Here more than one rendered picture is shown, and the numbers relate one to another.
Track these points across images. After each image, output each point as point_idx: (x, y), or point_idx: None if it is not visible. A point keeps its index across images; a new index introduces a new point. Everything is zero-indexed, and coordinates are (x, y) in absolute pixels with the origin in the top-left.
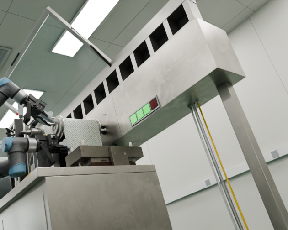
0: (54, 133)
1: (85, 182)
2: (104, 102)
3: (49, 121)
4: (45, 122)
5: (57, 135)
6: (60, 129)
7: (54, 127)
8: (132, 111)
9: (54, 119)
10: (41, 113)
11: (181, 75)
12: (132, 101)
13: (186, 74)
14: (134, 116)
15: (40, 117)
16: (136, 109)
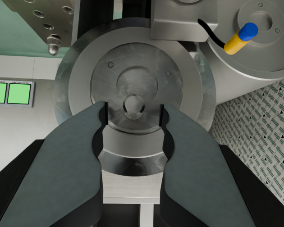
0: (152, 53)
1: None
2: (106, 191)
3: (95, 107)
4: (166, 126)
5: (136, 33)
6: (83, 51)
7: (138, 92)
8: (18, 113)
9: (156, 168)
10: (13, 212)
11: None
12: (6, 132)
13: None
14: (14, 97)
15: (163, 197)
16: (5, 110)
